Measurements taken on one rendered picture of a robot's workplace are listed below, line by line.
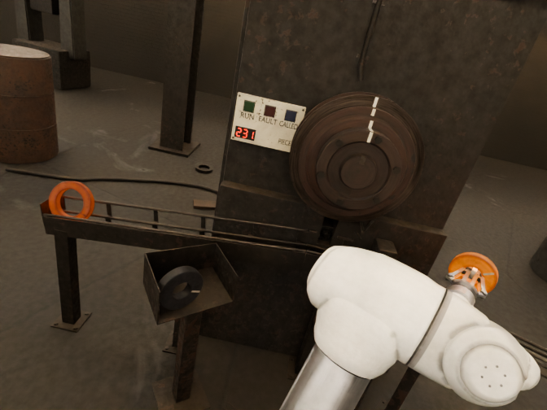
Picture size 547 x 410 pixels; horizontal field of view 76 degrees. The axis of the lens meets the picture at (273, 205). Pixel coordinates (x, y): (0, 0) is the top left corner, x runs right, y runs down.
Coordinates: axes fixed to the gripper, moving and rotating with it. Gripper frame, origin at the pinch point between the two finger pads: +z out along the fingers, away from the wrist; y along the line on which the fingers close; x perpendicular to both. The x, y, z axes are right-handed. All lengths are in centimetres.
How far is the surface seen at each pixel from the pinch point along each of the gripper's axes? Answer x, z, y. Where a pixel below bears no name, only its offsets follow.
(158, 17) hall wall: 16, 306, -651
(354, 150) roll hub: 33, -25, -46
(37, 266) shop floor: -83, -81, -189
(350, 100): 46, -21, -54
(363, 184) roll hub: 22, -23, -40
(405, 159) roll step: 31.8, -11.3, -33.5
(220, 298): -23, -61, -63
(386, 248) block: -6.7, -4.7, -29.9
